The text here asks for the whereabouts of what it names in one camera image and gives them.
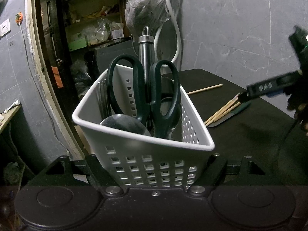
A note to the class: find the orange wall plug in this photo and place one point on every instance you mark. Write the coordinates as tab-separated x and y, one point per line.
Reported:
19	18

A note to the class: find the wooden kitchen counter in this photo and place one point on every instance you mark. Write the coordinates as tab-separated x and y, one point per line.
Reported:
8	117

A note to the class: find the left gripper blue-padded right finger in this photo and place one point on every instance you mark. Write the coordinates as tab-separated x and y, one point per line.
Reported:
213	174

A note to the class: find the white wall switch plate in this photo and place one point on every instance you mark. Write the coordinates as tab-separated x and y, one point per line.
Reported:
5	27

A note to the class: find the steel handled peeler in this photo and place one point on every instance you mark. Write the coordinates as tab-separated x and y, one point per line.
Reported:
146	51

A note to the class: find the white perforated utensil basket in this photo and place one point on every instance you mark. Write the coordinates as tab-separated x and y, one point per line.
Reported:
139	160

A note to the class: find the black handled scissors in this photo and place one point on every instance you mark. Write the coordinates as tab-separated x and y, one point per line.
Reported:
147	95

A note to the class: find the steel fork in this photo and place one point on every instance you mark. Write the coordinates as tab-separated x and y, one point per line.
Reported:
103	99

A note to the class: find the plain wooden chopstick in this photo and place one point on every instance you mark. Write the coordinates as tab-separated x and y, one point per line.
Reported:
205	89
226	114

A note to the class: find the green handled knife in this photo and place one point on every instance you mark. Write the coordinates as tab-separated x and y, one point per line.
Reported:
236	111

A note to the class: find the green box on shelf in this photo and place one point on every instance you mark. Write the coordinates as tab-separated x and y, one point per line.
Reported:
77	44

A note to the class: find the person's right hand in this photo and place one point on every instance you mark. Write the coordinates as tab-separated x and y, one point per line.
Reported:
302	119

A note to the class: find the grey plastic bag on tap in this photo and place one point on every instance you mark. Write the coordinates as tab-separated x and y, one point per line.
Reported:
141	13

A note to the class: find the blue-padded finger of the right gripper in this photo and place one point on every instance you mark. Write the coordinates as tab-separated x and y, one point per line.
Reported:
269	87

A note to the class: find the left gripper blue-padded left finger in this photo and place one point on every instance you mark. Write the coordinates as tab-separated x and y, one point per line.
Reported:
100	178

